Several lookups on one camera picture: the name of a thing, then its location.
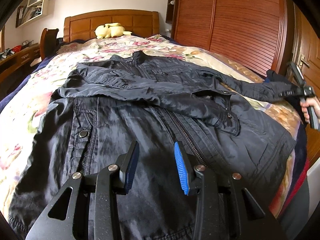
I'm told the wooden louvered wardrobe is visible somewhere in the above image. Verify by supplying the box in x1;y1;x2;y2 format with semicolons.
169;0;295;76

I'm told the wooden headboard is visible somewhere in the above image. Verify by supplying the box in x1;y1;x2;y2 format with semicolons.
63;9;160;43

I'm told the person's right hand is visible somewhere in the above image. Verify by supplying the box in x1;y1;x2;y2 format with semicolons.
300;97;320;123

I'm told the red basket on desk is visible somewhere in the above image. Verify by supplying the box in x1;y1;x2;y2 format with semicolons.
11;45;22;53

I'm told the wooden chair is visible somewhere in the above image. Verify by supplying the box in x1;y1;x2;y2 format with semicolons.
40;28;59;61

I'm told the black jacket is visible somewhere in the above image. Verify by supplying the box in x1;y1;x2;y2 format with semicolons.
8;51;297;239

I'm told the wooden desk cabinet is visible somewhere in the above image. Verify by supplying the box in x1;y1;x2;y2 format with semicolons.
0;43;40;82

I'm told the floral bed blanket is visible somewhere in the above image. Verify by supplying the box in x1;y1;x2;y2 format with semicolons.
1;35;309;217

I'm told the wooden door with handle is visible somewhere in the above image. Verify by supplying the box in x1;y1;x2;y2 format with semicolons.
292;6;320;165

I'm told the yellow plush toy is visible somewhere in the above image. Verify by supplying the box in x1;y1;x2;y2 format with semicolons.
94;23;132;39

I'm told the white wall shelf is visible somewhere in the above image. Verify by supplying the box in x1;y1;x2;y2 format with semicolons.
16;0;49;28

